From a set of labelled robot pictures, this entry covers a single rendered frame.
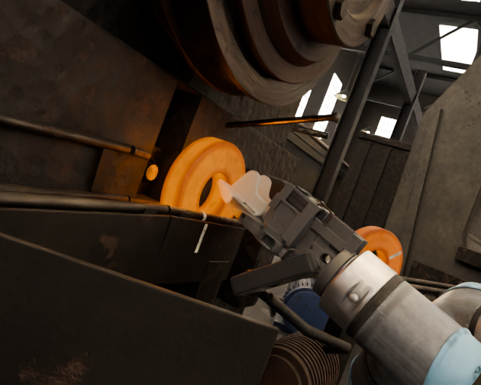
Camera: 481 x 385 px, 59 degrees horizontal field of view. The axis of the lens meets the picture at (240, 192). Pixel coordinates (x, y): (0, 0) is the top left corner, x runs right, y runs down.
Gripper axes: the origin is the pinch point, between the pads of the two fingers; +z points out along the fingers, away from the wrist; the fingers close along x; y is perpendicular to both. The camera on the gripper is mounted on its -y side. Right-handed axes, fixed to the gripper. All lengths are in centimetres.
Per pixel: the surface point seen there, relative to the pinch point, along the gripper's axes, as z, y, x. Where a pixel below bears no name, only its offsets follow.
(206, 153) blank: 2.0, 3.5, 5.9
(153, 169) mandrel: 8.7, -3.5, 4.5
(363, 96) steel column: 325, 174, -832
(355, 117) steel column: 309, 130, -832
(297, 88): 4.3, 18.3, -7.4
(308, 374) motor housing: -22.9, -17.6, -19.8
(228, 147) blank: 2.5, 5.4, 1.5
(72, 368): -21.3, -0.4, 39.4
